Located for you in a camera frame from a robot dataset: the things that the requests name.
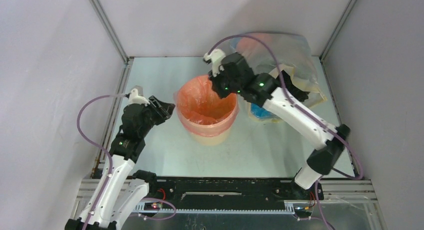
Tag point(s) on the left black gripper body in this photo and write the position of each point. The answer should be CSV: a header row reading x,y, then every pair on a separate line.
x,y
151,113

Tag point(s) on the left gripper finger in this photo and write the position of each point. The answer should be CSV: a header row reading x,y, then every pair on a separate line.
x,y
155,103
163,112

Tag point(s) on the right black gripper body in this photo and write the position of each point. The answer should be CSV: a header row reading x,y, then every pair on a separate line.
x,y
218,83

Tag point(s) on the red plastic trash bag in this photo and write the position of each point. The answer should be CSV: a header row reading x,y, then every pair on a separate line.
x,y
198,105

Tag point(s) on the large translucent storage bag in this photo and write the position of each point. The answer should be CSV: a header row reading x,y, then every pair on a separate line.
x,y
286,54

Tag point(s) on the beige plastic trash bin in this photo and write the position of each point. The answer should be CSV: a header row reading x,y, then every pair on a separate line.
x,y
212,137

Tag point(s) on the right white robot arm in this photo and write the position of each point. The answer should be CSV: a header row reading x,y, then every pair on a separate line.
x,y
328,140

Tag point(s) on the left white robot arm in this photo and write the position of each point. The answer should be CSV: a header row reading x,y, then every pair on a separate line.
x,y
107,208

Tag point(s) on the blue plastic trash bag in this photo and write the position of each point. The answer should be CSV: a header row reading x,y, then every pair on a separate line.
x,y
260,113

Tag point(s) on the left circuit board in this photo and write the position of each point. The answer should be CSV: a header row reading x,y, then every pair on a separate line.
x,y
153,206

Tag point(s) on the circuit board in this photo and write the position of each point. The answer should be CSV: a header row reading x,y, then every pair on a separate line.
x,y
153,206
302,212

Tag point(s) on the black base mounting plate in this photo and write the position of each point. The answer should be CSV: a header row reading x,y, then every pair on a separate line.
x,y
225,194

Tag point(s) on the right circuit board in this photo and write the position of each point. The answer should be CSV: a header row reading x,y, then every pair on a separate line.
x,y
302,212

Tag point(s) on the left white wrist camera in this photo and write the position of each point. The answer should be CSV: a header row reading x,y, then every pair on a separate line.
x,y
135,96

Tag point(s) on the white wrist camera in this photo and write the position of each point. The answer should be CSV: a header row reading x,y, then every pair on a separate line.
x,y
214,58
135,96

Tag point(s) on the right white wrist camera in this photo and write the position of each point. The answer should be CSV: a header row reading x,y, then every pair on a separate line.
x,y
214,58

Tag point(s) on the aluminium frame rail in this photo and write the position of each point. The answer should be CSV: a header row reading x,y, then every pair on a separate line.
x,y
335,191

